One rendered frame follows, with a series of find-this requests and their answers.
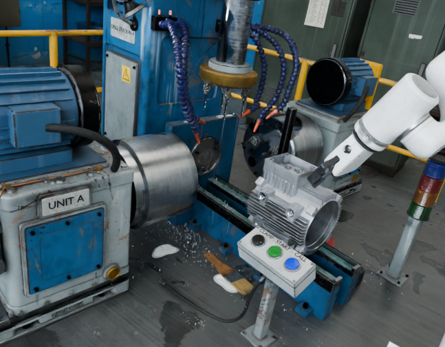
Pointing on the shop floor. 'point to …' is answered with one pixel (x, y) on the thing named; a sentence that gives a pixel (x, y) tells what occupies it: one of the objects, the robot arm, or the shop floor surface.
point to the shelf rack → (80, 36)
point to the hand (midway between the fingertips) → (324, 177)
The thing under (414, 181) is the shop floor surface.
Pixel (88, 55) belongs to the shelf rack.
